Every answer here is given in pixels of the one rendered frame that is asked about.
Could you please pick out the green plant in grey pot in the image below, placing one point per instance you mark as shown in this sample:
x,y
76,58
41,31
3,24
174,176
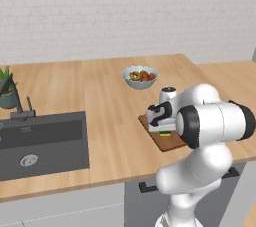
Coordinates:
x,y
6,97

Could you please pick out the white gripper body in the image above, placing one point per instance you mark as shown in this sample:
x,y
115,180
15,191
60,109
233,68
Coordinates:
x,y
164,127

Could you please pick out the white shaker with black top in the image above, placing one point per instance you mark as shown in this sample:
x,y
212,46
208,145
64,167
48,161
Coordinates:
x,y
166,95

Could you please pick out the dark grey sink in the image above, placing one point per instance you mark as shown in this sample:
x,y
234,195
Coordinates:
x,y
46,144

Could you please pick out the dark grey tap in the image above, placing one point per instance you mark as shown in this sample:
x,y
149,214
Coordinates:
x,y
17,102

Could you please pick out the brown wooden cutting board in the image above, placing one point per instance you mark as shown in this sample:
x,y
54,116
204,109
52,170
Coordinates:
x,y
166,142

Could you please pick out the pale blue bowl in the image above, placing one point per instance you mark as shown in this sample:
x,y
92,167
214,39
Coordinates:
x,y
138,83

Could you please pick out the yellow and green sponge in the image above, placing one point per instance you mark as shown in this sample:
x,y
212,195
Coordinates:
x,y
164,134

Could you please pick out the grey dishwasher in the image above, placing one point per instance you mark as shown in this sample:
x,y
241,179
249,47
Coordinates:
x,y
140,207

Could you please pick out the pale grey drawer front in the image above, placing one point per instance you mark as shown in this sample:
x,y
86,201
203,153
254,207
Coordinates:
x,y
66,201

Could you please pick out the orange and red fruit pile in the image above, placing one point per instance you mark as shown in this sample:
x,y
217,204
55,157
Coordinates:
x,y
142,76

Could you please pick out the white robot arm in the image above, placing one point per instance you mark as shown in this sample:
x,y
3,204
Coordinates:
x,y
206,161

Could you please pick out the pale grey cupboard door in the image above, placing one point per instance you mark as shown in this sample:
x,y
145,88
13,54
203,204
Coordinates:
x,y
83,219

